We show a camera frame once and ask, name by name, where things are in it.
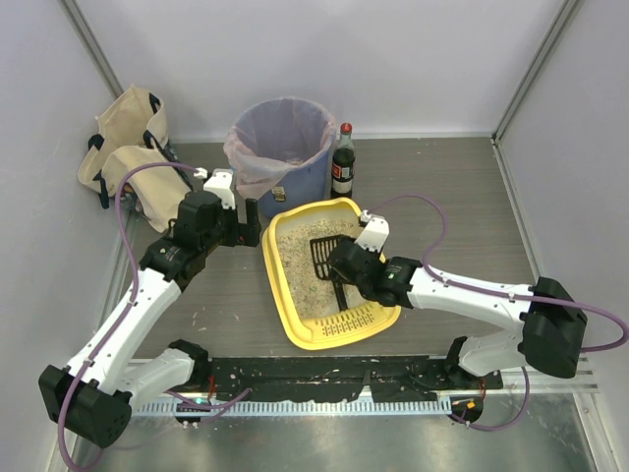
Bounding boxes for black litter scoop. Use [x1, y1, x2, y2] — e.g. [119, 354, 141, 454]
[310, 235, 348, 312]

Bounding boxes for yellow litter box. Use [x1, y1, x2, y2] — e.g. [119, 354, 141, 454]
[261, 198, 401, 350]

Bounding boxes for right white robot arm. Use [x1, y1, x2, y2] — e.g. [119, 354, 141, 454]
[327, 237, 588, 379]

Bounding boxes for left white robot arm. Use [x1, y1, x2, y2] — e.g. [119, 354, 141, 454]
[38, 191, 260, 448]

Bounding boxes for cat litter pellets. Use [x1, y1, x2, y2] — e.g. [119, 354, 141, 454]
[276, 219, 358, 320]

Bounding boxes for blue trash bin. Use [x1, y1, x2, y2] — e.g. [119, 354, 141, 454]
[256, 143, 335, 218]

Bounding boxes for pink bin liner bag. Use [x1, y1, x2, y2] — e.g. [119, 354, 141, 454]
[223, 96, 336, 199]

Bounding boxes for dark soda bottle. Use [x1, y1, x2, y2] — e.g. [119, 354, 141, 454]
[330, 122, 356, 199]

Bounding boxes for beige canvas tote bag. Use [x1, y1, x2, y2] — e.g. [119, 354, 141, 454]
[78, 86, 193, 233]

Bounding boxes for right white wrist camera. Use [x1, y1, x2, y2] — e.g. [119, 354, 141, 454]
[355, 209, 389, 254]

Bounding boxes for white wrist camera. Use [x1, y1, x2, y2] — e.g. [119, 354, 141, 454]
[355, 209, 389, 254]
[202, 169, 236, 210]

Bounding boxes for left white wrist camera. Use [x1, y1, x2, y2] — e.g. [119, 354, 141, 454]
[202, 169, 236, 210]

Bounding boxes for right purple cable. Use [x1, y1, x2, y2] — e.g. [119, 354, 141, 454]
[361, 194, 629, 431]

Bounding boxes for purple cable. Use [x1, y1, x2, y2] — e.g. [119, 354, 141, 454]
[56, 162, 207, 468]
[361, 194, 629, 431]

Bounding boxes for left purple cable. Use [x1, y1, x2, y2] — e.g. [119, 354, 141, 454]
[56, 162, 207, 468]

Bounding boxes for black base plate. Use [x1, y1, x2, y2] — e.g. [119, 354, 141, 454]
[194, 355, 503, 403]

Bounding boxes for slotted cable duct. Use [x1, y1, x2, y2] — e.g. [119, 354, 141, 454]
[133, 397, 452, 419]

